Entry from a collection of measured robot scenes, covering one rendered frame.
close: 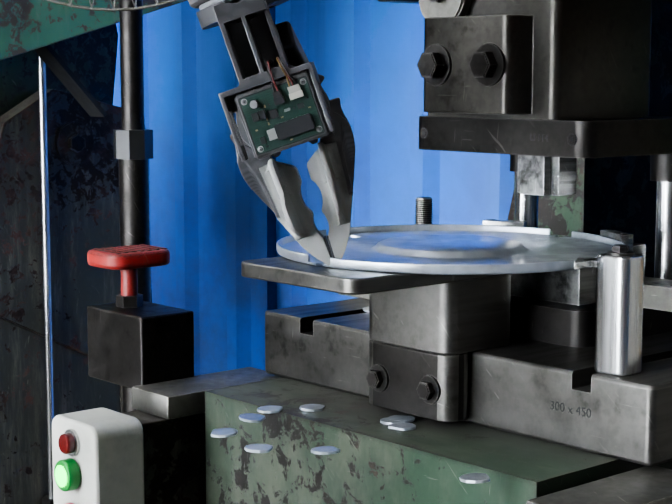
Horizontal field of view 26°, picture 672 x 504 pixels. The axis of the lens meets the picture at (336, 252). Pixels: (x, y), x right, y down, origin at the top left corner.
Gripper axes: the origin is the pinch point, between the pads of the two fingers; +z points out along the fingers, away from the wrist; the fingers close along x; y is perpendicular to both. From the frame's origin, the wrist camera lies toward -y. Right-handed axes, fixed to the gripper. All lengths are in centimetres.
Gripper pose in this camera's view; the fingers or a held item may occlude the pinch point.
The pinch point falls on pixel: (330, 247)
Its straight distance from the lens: 112.3
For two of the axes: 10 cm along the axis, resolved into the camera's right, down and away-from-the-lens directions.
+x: 9.5, -3.2, -0.6
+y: -0.3, 1.3, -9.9
